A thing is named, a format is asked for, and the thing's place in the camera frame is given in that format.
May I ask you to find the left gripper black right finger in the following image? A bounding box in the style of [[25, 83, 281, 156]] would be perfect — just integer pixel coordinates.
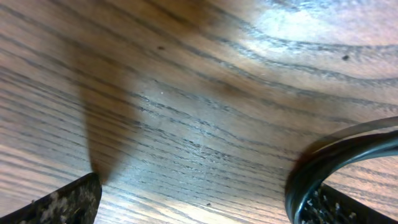
[[292, 184, 397, 224]]

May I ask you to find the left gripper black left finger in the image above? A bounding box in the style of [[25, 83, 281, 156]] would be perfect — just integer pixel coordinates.
[[1, 172, 102, 224]]

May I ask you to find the thick black USB-A cable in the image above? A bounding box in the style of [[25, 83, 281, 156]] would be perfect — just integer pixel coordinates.
[[284, 116, 398, 224]]

